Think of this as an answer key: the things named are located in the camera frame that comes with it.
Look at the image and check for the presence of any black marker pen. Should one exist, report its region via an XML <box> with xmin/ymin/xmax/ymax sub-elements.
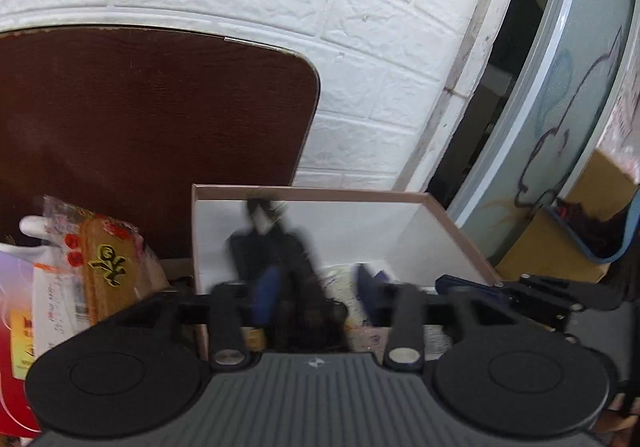
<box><xmin>227</xmin><ymin>196</ymin><xmax>349</xmax><ymax>354</ymax></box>

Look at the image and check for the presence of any floral white insole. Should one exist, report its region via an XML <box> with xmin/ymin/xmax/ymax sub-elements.
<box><xmin>320</xmin><ymin>264</ymin><xmax>388</xmax><ymax>361</ymax></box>

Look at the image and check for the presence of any brown cardboard box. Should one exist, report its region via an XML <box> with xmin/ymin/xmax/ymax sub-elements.
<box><xmin>192</xmin><ymin>185</ymin><xmax>497</xmax><ymax>368</ymax></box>

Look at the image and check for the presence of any red snack packet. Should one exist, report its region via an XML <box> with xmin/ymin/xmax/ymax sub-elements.
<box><xmin>43</xmin><ymin>196</ymin><xmax>168</xmax><ymax>325</ymax></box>

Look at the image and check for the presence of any white barcode packet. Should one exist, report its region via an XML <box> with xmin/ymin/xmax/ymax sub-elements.
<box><xmin>32</xmin><ymin>264</ymin><xmax>91</xmax><ymax>358</ymax></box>

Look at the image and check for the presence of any dark brown chair back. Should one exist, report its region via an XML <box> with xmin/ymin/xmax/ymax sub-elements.
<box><xmin>1</xmin><ymin>25</ymin><xmax>320</xmax><ymax>259</ymax></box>

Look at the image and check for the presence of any red cigarette box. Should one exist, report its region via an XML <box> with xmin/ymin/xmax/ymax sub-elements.
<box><xmin>0</xmin><ymin>253</ymin><xmax>40</xmax><ymax>438</ymax></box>

